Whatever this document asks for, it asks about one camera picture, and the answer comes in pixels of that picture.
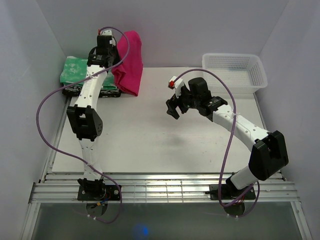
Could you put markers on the dark camouflage folded trousers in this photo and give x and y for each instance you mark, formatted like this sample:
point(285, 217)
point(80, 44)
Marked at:
point(74, 91)

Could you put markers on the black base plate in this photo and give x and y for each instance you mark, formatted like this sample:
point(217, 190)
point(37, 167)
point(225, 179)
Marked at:
point(229, 194)
point(104, 192)

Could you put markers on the green white folded trousers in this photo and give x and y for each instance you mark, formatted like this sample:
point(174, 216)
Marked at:
point(75, 69)

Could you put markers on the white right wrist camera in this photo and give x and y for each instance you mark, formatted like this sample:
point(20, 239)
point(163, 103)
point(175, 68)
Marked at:
point(176, 85)

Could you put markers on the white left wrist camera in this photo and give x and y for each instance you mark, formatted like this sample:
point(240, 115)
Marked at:
point(105, 32)

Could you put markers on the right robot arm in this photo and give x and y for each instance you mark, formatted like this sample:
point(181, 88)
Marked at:
point(268, 151)

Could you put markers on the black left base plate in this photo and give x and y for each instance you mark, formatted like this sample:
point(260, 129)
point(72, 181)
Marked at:
point(104, 192)

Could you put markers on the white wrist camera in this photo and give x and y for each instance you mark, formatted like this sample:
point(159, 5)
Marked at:
point(176, 85)
point(105, 32)

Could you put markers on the white plastic basket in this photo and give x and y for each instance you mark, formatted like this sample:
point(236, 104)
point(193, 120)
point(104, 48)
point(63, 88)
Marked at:
point(242, 73)

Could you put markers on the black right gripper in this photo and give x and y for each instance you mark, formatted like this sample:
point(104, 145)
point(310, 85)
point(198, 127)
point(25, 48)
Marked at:
point(172, 103)

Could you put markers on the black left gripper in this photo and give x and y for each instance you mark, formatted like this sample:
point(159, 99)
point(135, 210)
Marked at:
point(115, 49)

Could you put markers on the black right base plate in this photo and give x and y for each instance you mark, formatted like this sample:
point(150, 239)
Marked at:
point(229, 194)

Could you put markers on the aluminium table frame rail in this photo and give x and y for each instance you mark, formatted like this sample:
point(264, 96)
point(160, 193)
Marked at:
point(165, 166)

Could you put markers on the pink trousers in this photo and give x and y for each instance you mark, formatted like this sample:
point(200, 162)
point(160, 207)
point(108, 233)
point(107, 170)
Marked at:
point(127, 76)

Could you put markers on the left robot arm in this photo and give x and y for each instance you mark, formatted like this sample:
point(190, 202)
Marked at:
point(84, 120)

